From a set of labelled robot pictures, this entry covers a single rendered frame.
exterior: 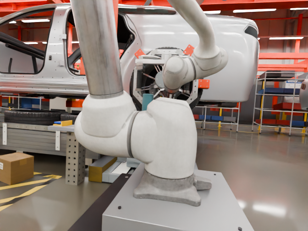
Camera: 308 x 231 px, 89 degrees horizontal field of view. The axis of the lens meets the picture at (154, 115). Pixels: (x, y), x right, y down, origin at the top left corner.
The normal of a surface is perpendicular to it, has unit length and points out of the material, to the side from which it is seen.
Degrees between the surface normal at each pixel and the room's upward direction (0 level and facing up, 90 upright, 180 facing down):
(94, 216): 0
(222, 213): 1
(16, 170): 90
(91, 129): 107
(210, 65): 129
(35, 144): 90
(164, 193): 60
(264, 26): 90
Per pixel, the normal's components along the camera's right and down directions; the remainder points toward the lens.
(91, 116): -0.39, 0.32
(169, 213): 0.05, -1.00
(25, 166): 0.92, 0.07
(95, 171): -0.14, 0.04
